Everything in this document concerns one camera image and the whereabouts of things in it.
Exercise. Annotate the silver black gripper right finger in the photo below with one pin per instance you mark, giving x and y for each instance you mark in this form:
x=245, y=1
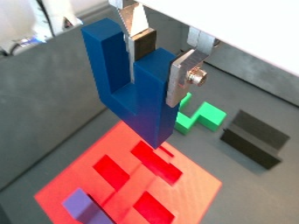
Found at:
x=186, y=70

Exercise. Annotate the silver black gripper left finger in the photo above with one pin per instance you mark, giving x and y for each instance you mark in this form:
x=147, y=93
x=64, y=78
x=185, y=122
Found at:
x=139, y=35

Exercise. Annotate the blue U-shaped block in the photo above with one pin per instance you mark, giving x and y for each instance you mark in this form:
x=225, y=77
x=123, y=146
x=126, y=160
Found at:
x=131, y=88

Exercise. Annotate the red puzzle board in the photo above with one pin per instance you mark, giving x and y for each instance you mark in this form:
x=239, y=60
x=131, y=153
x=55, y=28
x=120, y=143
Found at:
x=143, y=185

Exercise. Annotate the green stepped block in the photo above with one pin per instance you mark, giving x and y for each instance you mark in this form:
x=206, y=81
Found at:
x=207, y=115

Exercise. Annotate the purple U-shaped block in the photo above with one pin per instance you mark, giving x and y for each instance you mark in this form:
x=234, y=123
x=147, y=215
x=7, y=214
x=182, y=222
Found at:
x=84, y=210

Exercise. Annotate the black angled bracket holder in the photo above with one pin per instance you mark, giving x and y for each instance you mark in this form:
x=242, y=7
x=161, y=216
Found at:
x=255, y=139

